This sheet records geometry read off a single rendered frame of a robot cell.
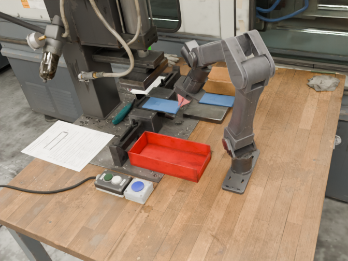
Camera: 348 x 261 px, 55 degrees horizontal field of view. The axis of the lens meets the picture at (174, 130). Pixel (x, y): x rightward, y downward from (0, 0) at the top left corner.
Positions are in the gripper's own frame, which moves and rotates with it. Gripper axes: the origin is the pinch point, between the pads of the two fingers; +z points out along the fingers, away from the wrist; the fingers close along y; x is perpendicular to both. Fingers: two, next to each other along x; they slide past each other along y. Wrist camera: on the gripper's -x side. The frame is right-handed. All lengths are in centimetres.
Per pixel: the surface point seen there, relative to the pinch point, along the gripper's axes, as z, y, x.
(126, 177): 10.0, 0.5, 32.0
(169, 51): 29, 26, -64
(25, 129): 184, 114, -61
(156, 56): -11.2, 15.7, -1.5
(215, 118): 1.8, -13.4, -6.5
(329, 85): -17, -45, -40
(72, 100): 124, 80, -72
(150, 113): 6.9, 7.3, 5.3
